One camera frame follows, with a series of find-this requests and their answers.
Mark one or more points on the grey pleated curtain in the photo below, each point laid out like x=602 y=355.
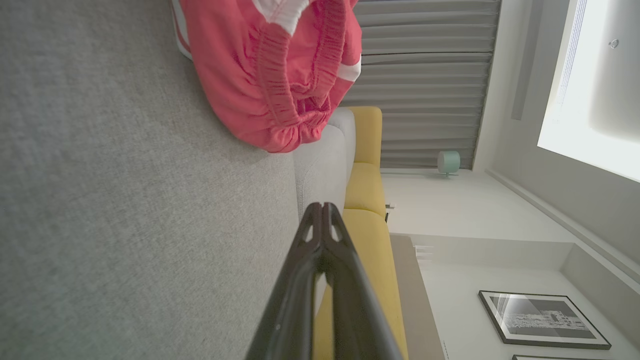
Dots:
x=425 y=100

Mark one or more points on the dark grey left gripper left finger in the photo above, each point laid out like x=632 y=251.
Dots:
x=292 y=310

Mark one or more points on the small dark wall fitting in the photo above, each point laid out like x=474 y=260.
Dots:
x=388 y=210

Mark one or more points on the short grey sofa seat cushion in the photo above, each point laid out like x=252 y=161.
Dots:
x=345 y=130

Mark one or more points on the mint green floor lamp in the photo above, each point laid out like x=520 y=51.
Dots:
x=449 y=162

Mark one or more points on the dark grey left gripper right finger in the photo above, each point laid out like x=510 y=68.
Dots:
x=357 y=315

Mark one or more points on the grey fabric sofa ottoman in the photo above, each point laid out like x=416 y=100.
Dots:
x=125 y=200

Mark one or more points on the beige wooden ledge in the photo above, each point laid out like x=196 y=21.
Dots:
x=415 y=310

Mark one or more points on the large black framed picture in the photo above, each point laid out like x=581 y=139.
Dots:
x=542 y=320

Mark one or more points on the red shorts with white trim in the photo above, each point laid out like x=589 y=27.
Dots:
x=225 y=65

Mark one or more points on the small round ceiling fixture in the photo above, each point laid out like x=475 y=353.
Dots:
x=614 y=44

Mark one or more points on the long grey sofa seat cushion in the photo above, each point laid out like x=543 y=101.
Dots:
x=320 y=175

